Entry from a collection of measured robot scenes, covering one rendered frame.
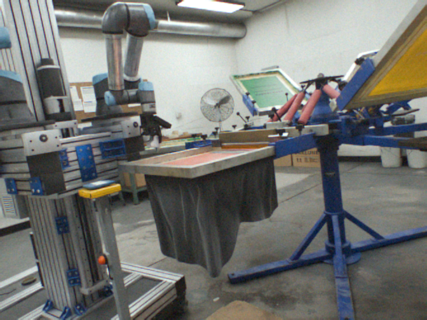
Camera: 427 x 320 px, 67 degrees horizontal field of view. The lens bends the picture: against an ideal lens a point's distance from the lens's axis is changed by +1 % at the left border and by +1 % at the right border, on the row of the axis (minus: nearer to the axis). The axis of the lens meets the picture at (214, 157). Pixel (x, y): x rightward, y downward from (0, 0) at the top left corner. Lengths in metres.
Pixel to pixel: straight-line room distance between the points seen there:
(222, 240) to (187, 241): 0.17
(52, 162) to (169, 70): 4.83
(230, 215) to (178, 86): 5.00
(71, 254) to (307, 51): 5.35
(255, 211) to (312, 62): 4.99
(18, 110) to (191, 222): 0.87
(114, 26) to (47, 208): 0.97
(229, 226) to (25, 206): 1.19
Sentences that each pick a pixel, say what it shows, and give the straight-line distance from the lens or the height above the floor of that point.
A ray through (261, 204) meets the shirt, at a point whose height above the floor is 0.73.
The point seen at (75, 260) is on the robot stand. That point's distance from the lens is 1.96.
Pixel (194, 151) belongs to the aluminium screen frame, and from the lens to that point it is 1.84.
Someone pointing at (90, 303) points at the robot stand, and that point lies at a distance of 2.12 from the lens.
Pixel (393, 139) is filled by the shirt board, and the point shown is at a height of 0.92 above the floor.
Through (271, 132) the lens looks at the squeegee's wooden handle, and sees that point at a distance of 1.62.
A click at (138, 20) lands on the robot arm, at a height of 1.66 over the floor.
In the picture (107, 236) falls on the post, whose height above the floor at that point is 0.75.
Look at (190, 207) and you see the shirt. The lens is 1.39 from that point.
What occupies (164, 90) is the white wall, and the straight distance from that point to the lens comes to 6.05.
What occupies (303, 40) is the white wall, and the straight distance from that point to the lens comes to 6.42.
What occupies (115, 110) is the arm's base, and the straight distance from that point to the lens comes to 1.87.
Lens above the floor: 1.19
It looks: 8 degrees down
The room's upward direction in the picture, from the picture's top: 8 degrees counter-clockwise
